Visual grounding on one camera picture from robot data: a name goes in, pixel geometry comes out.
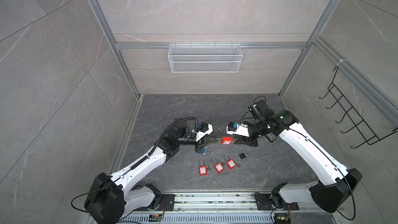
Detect red padlock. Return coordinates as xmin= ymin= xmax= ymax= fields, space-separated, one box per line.
xmin=199 ymin=159 xmax=207 ymax=176
xmin=216 ymin=137 xmax=234 ymax=145
xmin=223 ymin=154 xmax=240 ymax=170
xmin=211 ymin=158 xmax=224 ymax=173

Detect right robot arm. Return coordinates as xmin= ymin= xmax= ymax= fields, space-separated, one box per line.
xmin=227 ymin=99 xmax=362 ymax=213

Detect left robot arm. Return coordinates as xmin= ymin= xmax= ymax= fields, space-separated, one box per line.
xmin=82 ymin=117 xmax=213 ymax=224

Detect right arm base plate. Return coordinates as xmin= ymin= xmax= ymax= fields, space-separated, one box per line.
xmin=254 ymin=192 xmax=300 ymax=211

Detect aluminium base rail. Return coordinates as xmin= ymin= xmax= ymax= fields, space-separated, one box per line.
xmin=83 ymin=191 xmax=344 ymax=214

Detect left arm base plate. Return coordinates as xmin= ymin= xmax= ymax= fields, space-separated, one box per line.
xmin=145 ymin=194 xmax=176 ymax=211

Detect white wire mesh basket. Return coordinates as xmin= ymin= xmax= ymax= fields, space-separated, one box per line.
xmin=167 ymin=44 xmax=243 ymax=73

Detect black wire hook rack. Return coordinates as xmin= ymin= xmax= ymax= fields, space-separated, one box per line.
xmin=318 ymin=66 xmax=398 ymax=149

